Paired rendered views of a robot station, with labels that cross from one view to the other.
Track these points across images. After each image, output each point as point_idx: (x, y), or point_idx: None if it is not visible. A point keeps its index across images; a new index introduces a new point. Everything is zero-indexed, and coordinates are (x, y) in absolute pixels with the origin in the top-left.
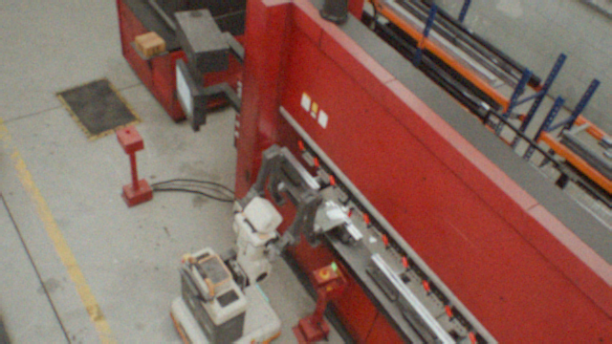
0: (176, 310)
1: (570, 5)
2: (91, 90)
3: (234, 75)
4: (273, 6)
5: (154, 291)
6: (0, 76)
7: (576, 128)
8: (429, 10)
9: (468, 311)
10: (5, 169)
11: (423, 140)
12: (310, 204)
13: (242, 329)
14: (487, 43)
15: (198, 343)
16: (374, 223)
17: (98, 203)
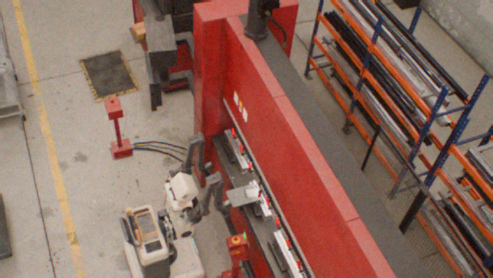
0: (126, 247)
1: None
2: (106, 59)
3: None
4: (208, 21)
5: (117, 230)
6: (43, 43)
7: None
8: (386, 18)
9: None
10: (32, 118)
11: (294, 149)
12: (213, 186)
13: (167, 271)
14: (428, 54)
15: (136, 275)
16: (273, 206)
17: (91, 153)
